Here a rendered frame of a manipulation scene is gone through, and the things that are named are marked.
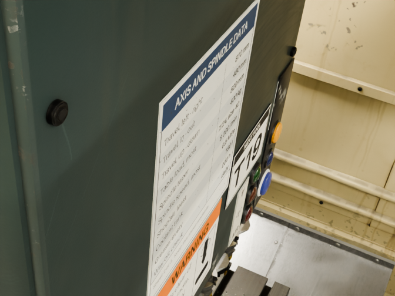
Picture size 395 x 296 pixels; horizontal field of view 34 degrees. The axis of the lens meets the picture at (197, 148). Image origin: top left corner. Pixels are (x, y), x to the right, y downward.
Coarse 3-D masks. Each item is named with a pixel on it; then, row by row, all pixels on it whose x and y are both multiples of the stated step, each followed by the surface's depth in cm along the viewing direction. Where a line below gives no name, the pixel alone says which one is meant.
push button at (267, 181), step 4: (268, 172) 77; (268, 176) 77; (264, 180) 77; (268, 180) 77; (264, 184) 77; (268, 184) 78; (260, 188) 77; (264, 188) 77; (268, 188) 79; (260, 192) 77; (264, 192) 77
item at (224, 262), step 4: (224, 256) 123; (220, 260) 122; (224, 260) 123; (228, 260) 123; (220, 264) 122; (224, 264) 122; (228, 264) 123; (216, 268) 121; (220, 268) 121; (224, 268) 122
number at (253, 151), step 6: (264, 126) 67; (258, 138) 66; (252, 144) 64; (258, 144) 67; (246, 150) 63; (252, 150) 66; (258, 150) 68; (246, 156) 64; (252, 156) 67; (246, 162) 65; (252, 162) 68; (246, 168) 66
